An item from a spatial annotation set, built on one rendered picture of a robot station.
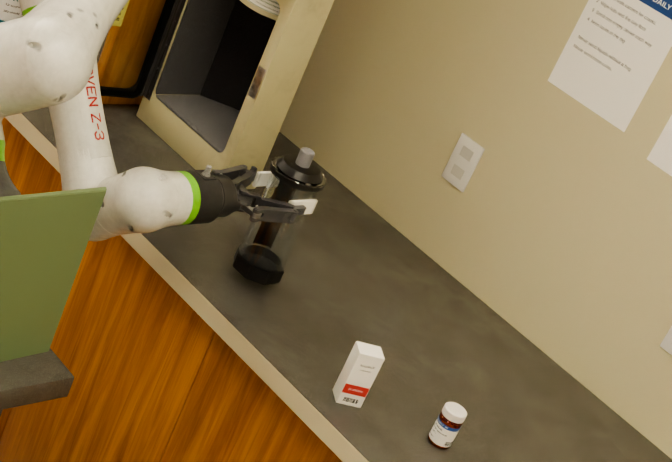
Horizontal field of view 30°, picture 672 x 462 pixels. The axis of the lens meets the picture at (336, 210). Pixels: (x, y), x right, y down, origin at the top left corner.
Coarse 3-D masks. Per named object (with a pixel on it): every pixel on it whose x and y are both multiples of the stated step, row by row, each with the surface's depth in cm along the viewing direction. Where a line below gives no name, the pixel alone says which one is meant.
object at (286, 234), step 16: (272, 160) 227; (272, 176) 227; (288, 176) 224; (272, 192) 227; (288, 192) 225; (304, 192) 225; (256, 224) 230; (272, 224) 228; (288, 224) 228; (256, 240) 230; (272, 240) 229; (288, 240) 230; (256, 256) 231; (272, 256) 231; (288, 256) 234
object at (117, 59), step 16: (144, 0) 264; (160, 0) 267; (128, 16) 264; (144, 16) 267; (112, 32) 264; (128, 32) 267; (144, 32) 269; (112, 48) 267; (128, 48) 269; (144, 48) 272; (112, 64) 269; (128, 64) 272; (112, 80) 272; (128, 80) 274
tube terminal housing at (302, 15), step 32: (288, 0) 249; (320, 0) 252; (288, 32) 251; (320, 32) 258; (288, 64) 257; (256, 96) 256; (288, 96) 263; (160, 128) 277; (256, 128) 262; (192, 160) 271; (224, 160) 264; (256, 160) 269
